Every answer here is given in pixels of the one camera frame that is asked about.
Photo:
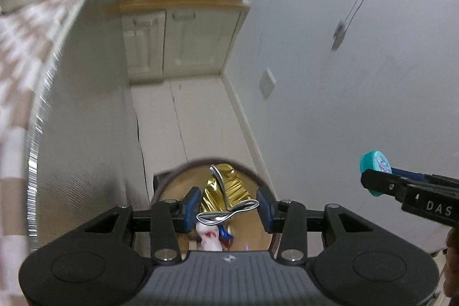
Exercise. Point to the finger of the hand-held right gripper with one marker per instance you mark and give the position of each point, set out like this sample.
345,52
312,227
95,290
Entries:
423,177
383,184

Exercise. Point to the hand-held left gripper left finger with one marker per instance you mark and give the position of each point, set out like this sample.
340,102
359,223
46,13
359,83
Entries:
192,206

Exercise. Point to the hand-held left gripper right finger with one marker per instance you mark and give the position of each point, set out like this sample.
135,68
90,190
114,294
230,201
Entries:
266,210

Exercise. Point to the brown rimmed trash bin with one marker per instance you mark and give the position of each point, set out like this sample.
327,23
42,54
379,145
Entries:
165,191

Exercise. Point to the bent silver spoon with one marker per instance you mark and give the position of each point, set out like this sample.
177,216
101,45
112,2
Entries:
222,216

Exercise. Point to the person's right hand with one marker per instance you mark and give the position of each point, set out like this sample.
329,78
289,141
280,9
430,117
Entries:
452,255

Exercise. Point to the gold foil wrapper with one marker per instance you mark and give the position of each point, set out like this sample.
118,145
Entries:
236,189

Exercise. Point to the cream cabinet with wooden top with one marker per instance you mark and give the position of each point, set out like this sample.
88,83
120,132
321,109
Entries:
186,37

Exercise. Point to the white low wall socket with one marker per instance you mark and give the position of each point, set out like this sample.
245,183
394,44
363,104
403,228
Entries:
267,83

